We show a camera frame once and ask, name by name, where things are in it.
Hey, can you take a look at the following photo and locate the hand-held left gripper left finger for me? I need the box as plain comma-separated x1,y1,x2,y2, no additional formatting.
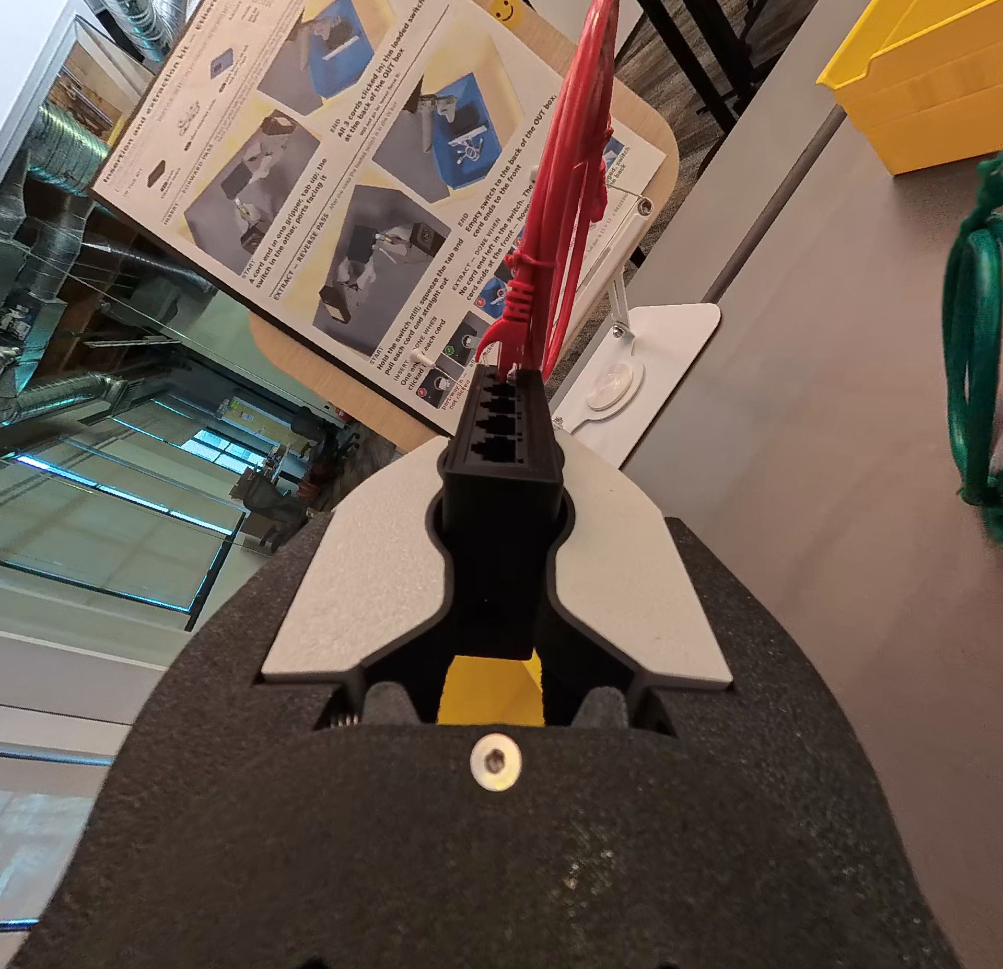
259,434,457,685

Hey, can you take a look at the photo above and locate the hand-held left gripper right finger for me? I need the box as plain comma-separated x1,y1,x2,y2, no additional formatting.
547,433,735,686

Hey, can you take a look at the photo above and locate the black ethernet switch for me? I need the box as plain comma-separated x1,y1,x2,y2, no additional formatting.
440,361,568,662

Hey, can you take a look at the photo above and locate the yellow plastic bin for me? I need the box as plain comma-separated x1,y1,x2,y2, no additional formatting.
817,0,1003,177
436,655,545,727

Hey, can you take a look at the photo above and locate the red ethernet cable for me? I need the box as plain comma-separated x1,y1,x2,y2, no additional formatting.
474,0,622,384

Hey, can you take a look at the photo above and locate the green ethernet cable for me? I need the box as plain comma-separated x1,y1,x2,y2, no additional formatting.
942,152,1003,548

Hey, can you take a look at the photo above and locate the instruction sheet on stand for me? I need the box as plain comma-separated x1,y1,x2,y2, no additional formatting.
247,0,681,454

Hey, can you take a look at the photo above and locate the printed instruction sheet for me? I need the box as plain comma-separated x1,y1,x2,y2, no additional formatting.
90,0,658,434

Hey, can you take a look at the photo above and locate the metal stand bracket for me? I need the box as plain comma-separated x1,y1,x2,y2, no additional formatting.
551,273,639,434

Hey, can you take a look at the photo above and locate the silver ventilation duct cluster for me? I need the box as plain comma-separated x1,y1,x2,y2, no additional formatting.
0,0,216,429

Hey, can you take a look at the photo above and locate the black metal frame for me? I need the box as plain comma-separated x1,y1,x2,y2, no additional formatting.
615,0,835,135

